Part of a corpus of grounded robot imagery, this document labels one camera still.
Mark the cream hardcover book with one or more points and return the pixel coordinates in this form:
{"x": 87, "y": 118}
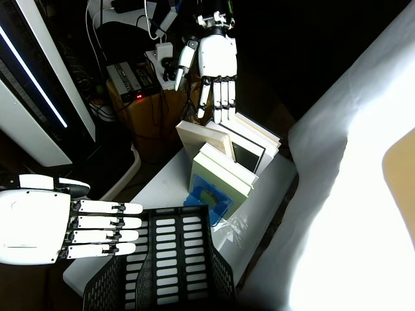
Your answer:
{"x": 201, "y": 139}

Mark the white panel with light strip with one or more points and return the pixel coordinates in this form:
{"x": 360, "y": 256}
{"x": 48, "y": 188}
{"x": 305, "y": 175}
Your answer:
{"x": 19, "y": 113}

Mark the white plastic bin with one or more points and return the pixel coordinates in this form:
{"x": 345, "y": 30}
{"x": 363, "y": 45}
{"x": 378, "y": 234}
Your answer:
{"x": 136, "y": 165}

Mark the black plastic file rack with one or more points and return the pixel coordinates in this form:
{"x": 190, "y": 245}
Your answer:
{"x": 179, "y": 259}

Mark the brown cardboard box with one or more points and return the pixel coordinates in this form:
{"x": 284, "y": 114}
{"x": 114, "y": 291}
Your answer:
{"x": 142, "y": 120}

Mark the blue metal bookend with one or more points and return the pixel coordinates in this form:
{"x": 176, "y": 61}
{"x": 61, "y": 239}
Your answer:
{"x": 194, "y": 184}

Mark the silver power supply box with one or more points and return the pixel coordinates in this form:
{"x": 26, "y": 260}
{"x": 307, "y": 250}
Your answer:
{"x": 121, "y": 77}

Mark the black electronics box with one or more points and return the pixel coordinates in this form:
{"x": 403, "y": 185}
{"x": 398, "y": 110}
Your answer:
{"x": 146, "y": 77}

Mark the clear plastic film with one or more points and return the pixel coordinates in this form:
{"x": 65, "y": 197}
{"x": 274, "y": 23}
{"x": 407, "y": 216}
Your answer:
{"x": 227, "y": 230}

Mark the white power strip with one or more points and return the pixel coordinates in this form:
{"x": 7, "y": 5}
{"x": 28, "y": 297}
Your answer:
{"x": 168, "y": 85}

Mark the black power plug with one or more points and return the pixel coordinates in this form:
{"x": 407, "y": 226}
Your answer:
{"x": 168, "y": 62}
{"x": 169, "y": 76}

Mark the black book with grey label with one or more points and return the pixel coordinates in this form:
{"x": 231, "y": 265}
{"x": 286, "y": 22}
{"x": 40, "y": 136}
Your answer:
{"x": 227, "y": 164}

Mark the pale green book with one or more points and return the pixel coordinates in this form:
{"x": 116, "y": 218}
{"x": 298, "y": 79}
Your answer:
{"x": 238, "y": 199}

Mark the white charger adapter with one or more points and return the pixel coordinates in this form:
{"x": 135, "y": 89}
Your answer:
{"x": 163, "y": 50}

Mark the black Let It Be book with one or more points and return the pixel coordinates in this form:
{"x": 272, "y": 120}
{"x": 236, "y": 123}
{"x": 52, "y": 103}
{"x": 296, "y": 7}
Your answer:
{"x": 246, "y": 157}

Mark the white curved stand base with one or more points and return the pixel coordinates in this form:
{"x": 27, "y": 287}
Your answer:
{"x": 116, "y": 16}

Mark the white Fashion India book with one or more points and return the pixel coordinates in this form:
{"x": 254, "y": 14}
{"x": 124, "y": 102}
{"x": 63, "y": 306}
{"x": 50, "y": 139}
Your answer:
{"x": 259, "y": 142}

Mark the pale yellow book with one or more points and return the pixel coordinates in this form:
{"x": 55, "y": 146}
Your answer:
{"x": 259, "y": 133}

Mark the white USB dongle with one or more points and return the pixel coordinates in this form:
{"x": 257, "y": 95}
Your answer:
{"x": 168, "y": 21}

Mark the white cloth backdrop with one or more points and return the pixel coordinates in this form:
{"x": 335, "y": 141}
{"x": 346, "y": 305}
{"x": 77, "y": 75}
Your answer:
{"x": 324, "y": 162}

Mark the tan board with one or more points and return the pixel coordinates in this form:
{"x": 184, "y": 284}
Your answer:
{"x": 402, "y": 181}

